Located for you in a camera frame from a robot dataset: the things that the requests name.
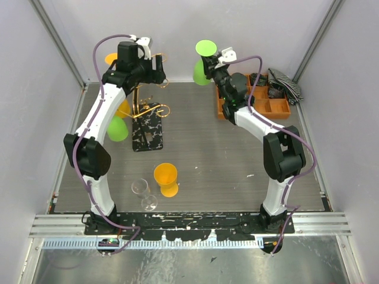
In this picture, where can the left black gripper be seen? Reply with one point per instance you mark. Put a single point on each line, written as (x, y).
(156, 76)

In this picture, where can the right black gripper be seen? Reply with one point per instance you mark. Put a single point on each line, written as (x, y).
(209, 63)

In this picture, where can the green goblet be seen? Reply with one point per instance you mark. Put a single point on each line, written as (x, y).
(117, 130)
(205, 48)

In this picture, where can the orange goblet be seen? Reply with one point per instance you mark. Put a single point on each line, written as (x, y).
(123, 110)
(111, 59)
(166, 175)

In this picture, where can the gold wine glass rack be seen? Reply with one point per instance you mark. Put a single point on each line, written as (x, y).
(146, 119)

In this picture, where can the clear wine glass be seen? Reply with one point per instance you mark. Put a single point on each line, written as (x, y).
(141, 188)

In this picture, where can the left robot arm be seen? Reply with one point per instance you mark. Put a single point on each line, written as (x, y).
(133, 65)

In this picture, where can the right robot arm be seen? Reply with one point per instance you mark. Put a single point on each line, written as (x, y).
(283, 151)

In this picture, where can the dark floral cloth rear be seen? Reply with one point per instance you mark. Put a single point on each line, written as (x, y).
(262, 81)

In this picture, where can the orange compartment tray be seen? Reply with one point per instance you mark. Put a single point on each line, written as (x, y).
(273, 109)

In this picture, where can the dark patterned cloth right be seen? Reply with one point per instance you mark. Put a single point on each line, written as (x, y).
(276, 92)

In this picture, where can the striped cloth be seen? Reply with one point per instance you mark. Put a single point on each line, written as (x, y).
(281, 82)

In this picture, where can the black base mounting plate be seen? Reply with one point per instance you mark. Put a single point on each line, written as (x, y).
(186, 226)

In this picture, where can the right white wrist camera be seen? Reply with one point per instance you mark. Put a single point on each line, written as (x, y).
(227, 56)

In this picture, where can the grey cable duct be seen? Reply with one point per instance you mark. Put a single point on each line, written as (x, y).
(113, 244)

